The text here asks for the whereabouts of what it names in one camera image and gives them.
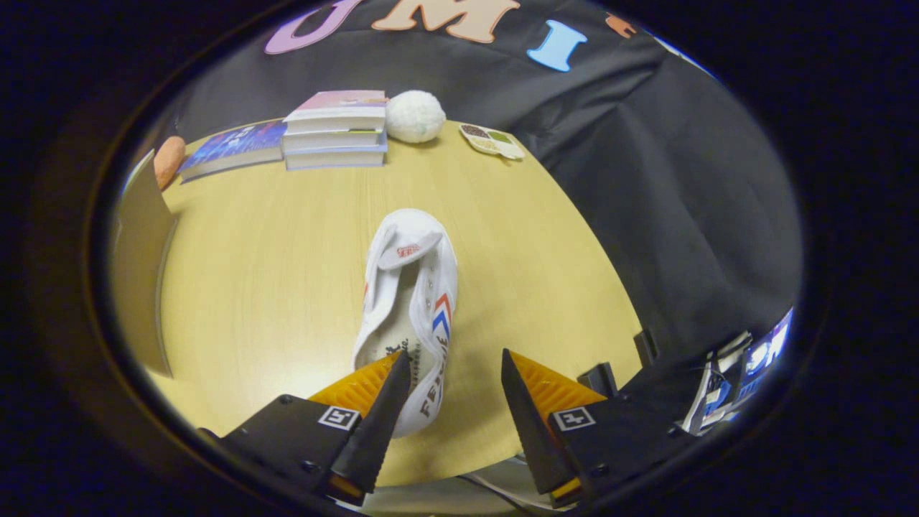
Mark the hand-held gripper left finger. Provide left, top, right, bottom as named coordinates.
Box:
left=197, top=350, right=412, bottom=503

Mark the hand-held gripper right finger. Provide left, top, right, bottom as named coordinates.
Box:
left=500, top=348, right=690, bottom=509

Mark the white canvas shoe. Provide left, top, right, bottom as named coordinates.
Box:
left=350, top=208, right=459, bottom=439

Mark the beige fabric storage box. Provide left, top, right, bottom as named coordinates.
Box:
left=111, top=149, right=179, bottom=379

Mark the lit screen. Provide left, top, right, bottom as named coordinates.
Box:
left=743, top=309, right=794, bottom=381

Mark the blue-edged book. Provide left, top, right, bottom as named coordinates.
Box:
left=284, top=140, right=389, bottom=172

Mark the small compartment palette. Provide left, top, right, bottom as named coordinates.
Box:
left=459, top=124, right=526, bottom=161

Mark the white book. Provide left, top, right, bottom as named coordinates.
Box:
left=280, top=129, right=388, bottom=154

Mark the white fluffy ball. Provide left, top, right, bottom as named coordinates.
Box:
left=386, top=90, right=447, bottom=144

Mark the dark blue book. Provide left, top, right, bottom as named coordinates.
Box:
left=177, top=120, right=288, bottom=184

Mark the pink cover book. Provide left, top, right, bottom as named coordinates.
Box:
left=282, top=90, right=388, bottom=135

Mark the orange fluffy ball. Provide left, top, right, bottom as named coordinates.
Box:
left=153, top=136, right=187, bottom=191

